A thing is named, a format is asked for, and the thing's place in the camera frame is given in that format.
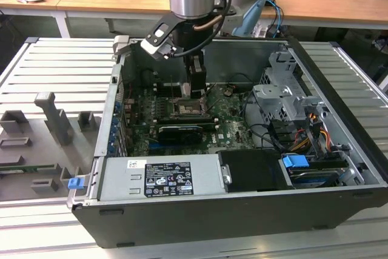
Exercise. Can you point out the pale blue teach pendant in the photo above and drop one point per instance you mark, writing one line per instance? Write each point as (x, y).
(247, 19)

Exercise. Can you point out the black power supply label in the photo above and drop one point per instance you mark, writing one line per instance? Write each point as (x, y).
(168, 180)

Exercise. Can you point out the grey power supply unit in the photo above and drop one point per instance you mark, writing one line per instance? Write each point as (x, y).
(121, 180)

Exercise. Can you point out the grey parts rack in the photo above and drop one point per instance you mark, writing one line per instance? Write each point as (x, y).
(75, 150)

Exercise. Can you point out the black graphics card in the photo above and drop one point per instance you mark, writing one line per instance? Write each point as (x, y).
(180, 135)

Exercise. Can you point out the blue plastic case latch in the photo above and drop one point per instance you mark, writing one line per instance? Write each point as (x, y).
(75, 183)

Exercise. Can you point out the green motherboard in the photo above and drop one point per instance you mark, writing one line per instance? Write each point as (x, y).
(230, 119)

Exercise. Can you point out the dark grey PC case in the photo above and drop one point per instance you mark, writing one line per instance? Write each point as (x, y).
(182, 219)

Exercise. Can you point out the blue expansion slot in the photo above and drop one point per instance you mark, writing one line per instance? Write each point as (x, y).
(157, 146)

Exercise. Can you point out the hard disk in blue carrier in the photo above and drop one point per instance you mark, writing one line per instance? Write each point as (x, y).
(295, 161)

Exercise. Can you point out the round coin cell battery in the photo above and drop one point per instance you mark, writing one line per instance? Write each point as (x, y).
(228, 91)

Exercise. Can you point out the green RAM stick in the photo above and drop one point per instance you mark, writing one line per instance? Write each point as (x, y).
(27, 168)

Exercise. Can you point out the black RAM slot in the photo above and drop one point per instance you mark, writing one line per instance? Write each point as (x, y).
(165, 91)
(210, 126)
(165, 85)
(185, 123)
(185, 120)
(185, 117)
(165, 94)
(165, 88)

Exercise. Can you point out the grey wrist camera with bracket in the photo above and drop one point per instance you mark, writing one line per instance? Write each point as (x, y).
(154, 47)

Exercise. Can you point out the CPU socket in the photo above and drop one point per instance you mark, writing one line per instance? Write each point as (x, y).
(174, 113)

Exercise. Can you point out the silver perforated drive cage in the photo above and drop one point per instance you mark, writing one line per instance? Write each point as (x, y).
(272, 92)

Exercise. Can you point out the grey plastic case latch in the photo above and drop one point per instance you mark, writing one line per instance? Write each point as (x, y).
(121, 43)

